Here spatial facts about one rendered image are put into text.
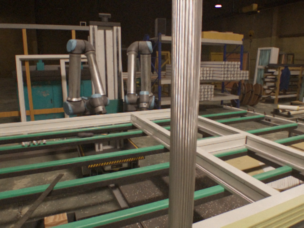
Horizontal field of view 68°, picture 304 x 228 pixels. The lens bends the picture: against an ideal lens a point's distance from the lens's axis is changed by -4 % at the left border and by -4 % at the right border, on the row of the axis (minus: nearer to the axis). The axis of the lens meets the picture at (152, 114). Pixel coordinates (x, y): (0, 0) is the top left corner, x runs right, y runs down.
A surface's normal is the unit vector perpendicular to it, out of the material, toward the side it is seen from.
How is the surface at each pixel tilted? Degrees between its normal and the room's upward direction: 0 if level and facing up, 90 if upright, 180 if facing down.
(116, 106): 90
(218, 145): 90
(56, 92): 90
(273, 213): 0
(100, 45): 90
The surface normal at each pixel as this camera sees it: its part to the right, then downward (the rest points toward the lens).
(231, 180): -0.91, 0.09
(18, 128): 0.41, 0.20
